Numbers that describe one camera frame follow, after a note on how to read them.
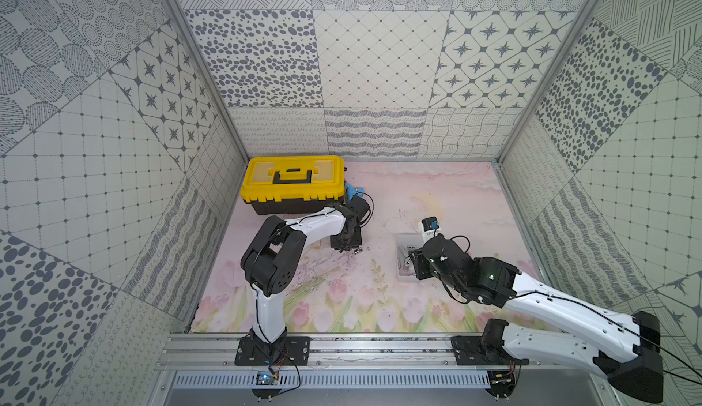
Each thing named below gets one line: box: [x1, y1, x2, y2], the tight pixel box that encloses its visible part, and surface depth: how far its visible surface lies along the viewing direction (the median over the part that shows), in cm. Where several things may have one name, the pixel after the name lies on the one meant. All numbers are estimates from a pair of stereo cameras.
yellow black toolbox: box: [240, 155, 347, 215], surface depth 94 cm
